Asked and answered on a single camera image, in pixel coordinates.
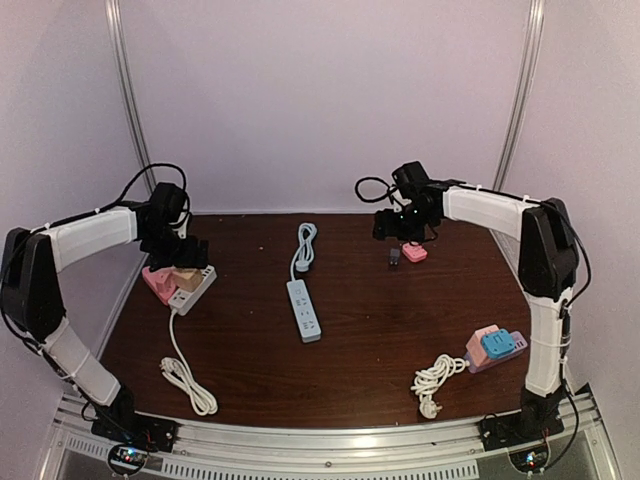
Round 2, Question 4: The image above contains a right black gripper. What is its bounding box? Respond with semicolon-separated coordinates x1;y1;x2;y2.
374;203;435;242

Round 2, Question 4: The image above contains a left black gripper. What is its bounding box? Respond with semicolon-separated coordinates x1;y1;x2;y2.
143;226;207;270

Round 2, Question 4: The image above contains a pink plug adapter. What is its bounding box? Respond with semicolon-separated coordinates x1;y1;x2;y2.
402;243;428;263

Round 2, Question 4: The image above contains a black plug adapter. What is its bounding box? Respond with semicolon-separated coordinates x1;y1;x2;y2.
388;248;401;269

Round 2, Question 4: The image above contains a white power strip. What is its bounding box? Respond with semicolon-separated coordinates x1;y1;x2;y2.
168;265;217;316

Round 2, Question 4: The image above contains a light blue power strip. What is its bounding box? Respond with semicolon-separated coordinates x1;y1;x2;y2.
286;279;322;343

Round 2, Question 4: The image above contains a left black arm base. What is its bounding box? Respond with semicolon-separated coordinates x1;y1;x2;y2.
91;399;178;453

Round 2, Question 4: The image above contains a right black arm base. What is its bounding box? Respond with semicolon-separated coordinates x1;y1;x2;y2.
478;391;564;451

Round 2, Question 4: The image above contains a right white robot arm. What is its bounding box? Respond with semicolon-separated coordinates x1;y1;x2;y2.
373;181;579;398

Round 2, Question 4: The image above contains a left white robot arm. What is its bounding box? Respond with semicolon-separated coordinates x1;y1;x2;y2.
1;201;208;444

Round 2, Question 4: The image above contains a beige cube socket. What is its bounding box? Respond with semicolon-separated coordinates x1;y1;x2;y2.
171;268;203;293

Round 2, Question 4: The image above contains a light pink cube adapter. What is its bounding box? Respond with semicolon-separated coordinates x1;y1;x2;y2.
466;324;499;368

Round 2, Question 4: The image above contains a blue cube adapter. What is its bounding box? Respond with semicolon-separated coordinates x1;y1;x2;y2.
482;329;516;360

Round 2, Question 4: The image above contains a purple power strip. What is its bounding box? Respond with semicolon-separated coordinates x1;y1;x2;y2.
464;329;528;374

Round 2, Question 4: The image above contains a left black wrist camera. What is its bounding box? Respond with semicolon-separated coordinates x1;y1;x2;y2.
149;182;187;225

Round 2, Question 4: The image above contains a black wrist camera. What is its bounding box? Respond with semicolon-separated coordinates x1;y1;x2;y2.
391;161;431;198
149;182;187;225

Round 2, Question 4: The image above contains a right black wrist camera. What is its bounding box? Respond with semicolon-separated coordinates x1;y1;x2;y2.
391;161;431;198

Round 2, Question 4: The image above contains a light blue coiled cable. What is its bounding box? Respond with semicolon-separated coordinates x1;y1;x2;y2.
289;222;320;275

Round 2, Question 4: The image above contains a white coiled cable right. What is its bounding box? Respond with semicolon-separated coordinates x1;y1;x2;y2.
411;353;469;420

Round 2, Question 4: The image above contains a white coiled power cable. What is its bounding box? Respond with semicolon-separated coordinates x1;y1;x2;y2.
158;308;220;417

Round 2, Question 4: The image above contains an aluminium front rail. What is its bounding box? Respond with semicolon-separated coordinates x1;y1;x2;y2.
34;392;622;479

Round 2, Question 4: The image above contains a left aluminium frame post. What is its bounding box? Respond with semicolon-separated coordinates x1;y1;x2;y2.
104;0;157;194

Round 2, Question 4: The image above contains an aluminium frame post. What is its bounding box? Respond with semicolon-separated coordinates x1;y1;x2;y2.
492;0;546;193
104;0;157;194

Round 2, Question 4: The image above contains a right aluminium frame post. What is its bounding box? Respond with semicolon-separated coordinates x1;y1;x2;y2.
492;0;546;193

